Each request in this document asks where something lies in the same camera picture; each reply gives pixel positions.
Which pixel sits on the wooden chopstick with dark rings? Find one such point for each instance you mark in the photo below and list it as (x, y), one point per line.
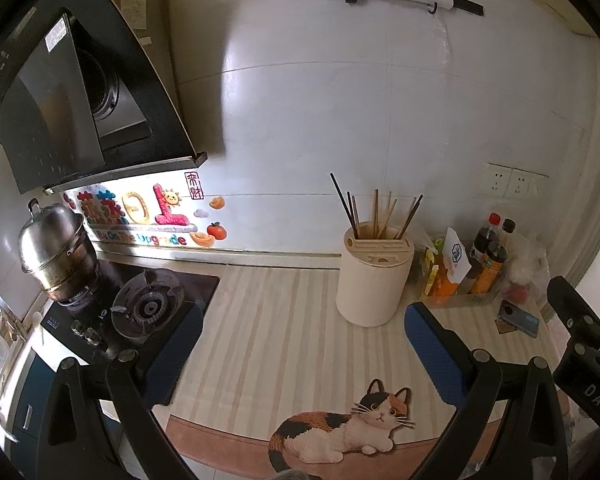
(376, 212)

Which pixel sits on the orange and white seasoning packet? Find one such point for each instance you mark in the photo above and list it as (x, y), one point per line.
(455, 255)

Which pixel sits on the colourful wall stickers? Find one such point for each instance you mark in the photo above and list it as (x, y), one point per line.
(155, 212)

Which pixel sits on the dark bottle with red cap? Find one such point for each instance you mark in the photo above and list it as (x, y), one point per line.
(492, 220)

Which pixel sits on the stainless steel stacked pot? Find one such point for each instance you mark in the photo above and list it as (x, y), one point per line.
(55, 245)

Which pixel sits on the clear crumpled plastic bag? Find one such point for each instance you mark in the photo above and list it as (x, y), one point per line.
(527, 265)

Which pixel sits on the green seasoning packet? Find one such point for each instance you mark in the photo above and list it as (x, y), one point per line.
(434, 246)

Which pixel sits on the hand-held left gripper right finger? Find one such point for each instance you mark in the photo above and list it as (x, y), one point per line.
(432, 350)

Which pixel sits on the brown card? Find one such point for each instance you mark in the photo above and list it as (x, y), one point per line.
(502, 327)

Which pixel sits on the blue smartphone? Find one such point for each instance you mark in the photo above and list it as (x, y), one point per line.
(520, 320)

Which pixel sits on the sauce bottle with orange label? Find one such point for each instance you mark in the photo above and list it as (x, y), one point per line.
(487, 275)

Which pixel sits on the clear plastic organizer tray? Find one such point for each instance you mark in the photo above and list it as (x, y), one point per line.
(460, 301)

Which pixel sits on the dark brown chopstick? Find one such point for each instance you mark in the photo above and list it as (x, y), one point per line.
(353, 215)
(342, 202)
(412, 215)

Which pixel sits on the red food item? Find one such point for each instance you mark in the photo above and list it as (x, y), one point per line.
(517, 292)

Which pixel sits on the beige hood duct cover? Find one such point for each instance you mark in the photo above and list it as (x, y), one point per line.
(150, 20)

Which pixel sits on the light wooden chopstick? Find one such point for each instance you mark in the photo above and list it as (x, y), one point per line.
(390, 217)

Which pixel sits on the yellow seasoning box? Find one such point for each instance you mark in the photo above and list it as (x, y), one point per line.
(431, 280)

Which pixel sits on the striped cat print table mat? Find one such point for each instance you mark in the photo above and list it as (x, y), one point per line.
(280, 335)

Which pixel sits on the black range hood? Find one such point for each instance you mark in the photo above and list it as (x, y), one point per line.
(55, 110)

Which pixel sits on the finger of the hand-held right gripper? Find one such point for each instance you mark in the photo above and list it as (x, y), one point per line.
(565, 300)

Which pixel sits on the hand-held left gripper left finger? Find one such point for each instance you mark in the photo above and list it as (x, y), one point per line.
(175, 355)

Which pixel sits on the black gas stove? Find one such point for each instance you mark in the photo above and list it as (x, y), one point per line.
(200, 282)

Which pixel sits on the white wall socket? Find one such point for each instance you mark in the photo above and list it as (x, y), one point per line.
(495, 180)
(520, 185)
(539, 187)

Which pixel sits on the dark teal base cabinet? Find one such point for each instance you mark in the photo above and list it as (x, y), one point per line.
(30, 385)

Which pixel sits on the beige cylindrical utensil holder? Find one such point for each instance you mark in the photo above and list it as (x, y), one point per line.
(370, 285)

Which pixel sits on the frosted glass sliding door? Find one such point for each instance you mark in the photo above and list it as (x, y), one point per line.
(597, 185)

